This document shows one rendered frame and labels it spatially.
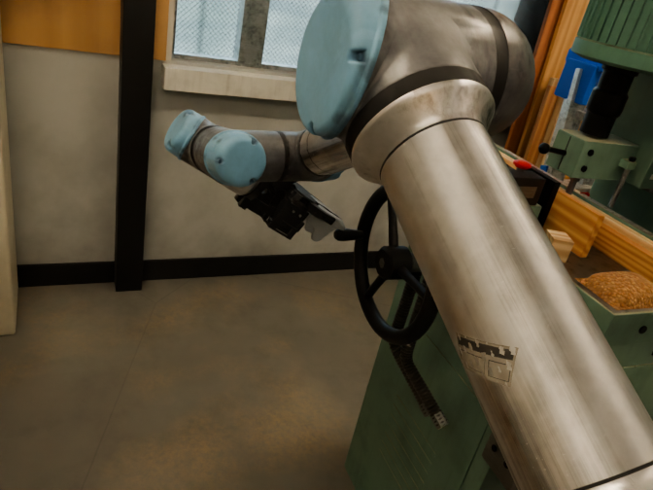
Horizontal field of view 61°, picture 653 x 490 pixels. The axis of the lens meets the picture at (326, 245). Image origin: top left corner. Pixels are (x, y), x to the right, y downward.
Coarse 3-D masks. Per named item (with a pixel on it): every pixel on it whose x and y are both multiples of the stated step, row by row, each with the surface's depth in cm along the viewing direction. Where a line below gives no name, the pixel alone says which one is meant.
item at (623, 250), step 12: (600, 228) 99; (612, 228) 98; (600, 240) 99; (612, 240) 96; (624, 240) 94; (612, 252) 96; (624, 252) 94; (636, 252) 92; (648, 252) 92; (624, 264) 94; (636, 264) 92; (648, 264) 90; (648, 276) 90
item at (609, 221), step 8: (504, 160) 124; (512, 160) 122; (608, 216) 101; (608, 224) 99; (616, 224) 98; (624, 232) 97; (632, 232) 95; (640, 240) 94; (648, 240) 94; (648, 248) 92
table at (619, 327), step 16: (576, 256) 95; (592, 256) 96; (576, 272) 89; (592, 272) 90; (592, 304) 82; (608, 304) 81; (608, 320) 79; (624, 320) 80; (640, 320) 81; (608, 336) 80; (624, 336) 82; (640, 336) 84
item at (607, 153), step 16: (560, 144) 102; (576, 144) 98; (592, 144) 97; (608, 144) 99; (624, 144) 101; (560, 160) 102; (576, 160) 98; (592, 160) 99; (608, 160) 101; (576, 176) 100; (592, 176) 101; (608, 176) 103
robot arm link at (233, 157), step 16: (208, 128) 82; (224, 128) 80; (192, 144) 82; (208, 144) 77; (224, 144) 74; (240, 144) 75; (256, 144) 76; (272, 144) 80; (208, 160) 77; (224, 160) 74; (240, 160) 75; (256, 160) 77; (272, 160) 80; (224, 176) 75; (240, 176) 76; (256, 176) 77; (272, 176) 82
